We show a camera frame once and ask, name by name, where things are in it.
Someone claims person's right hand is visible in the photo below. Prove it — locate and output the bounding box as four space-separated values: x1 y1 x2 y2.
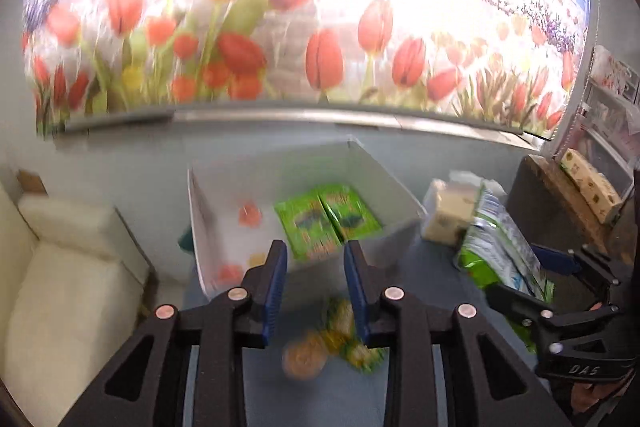
569 379 608 414

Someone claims blue tablecloth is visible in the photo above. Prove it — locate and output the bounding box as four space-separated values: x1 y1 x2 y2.
150 227 551 427

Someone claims white sofa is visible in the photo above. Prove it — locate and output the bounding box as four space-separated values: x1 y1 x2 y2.
0 187 151 427

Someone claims brown cardboard piece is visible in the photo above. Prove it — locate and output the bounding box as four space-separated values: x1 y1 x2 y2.
17 169 48 196

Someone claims stone top counter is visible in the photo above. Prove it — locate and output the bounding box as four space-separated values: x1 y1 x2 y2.
506 154 640 288

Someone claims tulip print roller blind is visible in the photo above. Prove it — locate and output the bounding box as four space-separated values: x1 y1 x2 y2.
22 0 591 140

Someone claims green snack packet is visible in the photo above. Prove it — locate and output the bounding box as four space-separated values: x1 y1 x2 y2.
274 194 343 262
454 179 556 353
317 184 383 240

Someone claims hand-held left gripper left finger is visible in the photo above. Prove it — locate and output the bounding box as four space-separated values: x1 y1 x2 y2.
60 239 289 427

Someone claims white cardboard box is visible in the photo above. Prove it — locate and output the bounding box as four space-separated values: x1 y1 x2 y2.
187 136 428 300

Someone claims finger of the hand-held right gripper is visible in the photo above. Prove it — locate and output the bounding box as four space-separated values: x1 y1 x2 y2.
485 282 557 334
530 243 625 304

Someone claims clear plastic organizer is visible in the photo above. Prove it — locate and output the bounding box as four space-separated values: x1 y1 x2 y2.
575 87 640 188

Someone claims yellow green snack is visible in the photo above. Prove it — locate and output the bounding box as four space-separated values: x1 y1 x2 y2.
325 298 387 375

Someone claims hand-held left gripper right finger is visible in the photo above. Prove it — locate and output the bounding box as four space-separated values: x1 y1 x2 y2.
343 240 571 427

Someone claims floral print pack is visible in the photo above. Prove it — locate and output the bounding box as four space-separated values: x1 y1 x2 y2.
592 47 640 102

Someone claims red jelly cup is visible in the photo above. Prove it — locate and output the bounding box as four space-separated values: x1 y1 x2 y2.
216 264 244 287
237 202 262 226

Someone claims cream printed carton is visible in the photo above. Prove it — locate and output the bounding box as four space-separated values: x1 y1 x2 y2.
582 172 623 224
560 148 593 188

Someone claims yellow tissue pack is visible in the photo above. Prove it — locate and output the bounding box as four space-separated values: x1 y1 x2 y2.
421 171 508 248

